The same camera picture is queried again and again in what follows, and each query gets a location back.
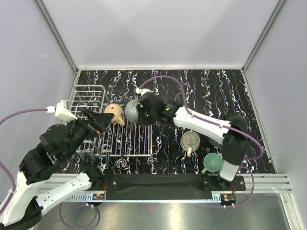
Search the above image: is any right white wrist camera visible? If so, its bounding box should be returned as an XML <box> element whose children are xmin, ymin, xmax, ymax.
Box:
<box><xmin>135</xmin><ymin>88</ymin><xmax>153</xmax><ymax>96</ymax></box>

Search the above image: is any dark mug cream interior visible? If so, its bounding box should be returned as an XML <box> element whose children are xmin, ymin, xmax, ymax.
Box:
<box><xmin>209</xmin><ymin>138</ymin><xmax>223</xmax><ymax>149</ymax></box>

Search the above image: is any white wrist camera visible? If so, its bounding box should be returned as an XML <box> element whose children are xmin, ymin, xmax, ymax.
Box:
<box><xmin>46</xmin><ymin>100</ymin><xmax>78</xmax><ymax>122</ymax></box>
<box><xmin>135</xmin><ymin>88</ymin><xmax>153</xmax><ymax>96</ymax></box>

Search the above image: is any metal wire dish rack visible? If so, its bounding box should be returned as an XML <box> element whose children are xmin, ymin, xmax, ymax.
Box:
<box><xmin>59</xmin><ymin>85</ymin><xmax>154</xmax><ymax>158</ymax></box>

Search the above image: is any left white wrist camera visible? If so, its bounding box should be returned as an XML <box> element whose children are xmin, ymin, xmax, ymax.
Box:
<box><xmin>46</xmin><ymin>100</ymin><xmax>78</xmax><ymax>122</ymax></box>

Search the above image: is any dark green cup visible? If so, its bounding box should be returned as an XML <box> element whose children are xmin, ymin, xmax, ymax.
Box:
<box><xmin>230</xmin><ymin>115</ymin><xmax>248</xmax><ymax>128</ymax></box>

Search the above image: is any white slotted cable duct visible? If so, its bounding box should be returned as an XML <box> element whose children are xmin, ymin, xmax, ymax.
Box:
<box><xmin>65</xmin><ymin>193</ymin><xmax>105</xmax><ymax>202</ymax></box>

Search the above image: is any grey glazed mug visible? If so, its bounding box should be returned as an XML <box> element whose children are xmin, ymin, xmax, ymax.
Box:
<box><xmin>124</xmin><ymin>100</ymin><xmax>139</xmax><ymax>123</ymax></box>

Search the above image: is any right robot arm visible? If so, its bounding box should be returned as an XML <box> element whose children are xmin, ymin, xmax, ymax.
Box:
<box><xmin>137</xmin><ymin>92</ymin><xmax>250</xmax><ymax>190</ymax></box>

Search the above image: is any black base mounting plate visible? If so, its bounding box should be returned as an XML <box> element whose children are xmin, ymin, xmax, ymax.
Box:
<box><xmin>99</xmin><ymin>174</ymin><xmax>246</xmax><ymax>192</ymax></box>

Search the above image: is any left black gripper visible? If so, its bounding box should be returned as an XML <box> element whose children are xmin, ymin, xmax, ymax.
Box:
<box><xmin>61</xmin><ymin>107</ymin><xmax>115</xmax><ymax>162</ymax></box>

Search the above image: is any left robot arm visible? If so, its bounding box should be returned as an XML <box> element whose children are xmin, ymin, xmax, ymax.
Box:
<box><xmin>0</xmin><ymin>106</ymin><xmax>114</xmax><ymax>230</ymax></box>

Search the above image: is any ribbed grey mug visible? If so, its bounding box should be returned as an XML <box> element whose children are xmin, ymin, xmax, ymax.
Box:
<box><xmin>180</xmin><ymin>131</ymin><xmax>200</xmax><ymax>157</ymax></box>

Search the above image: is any mint green mug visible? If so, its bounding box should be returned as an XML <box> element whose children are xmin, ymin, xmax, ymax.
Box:
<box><xmin>201</xmin><ymin>153</ymin><xmax>223</xmax><ymax>173</ymax></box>

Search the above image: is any tan ceramic mug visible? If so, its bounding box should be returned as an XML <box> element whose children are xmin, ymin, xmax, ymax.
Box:
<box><xmin>104</xmin><ymin>103</ymin><xmax>125</xmax><ymax>127</ymax></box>

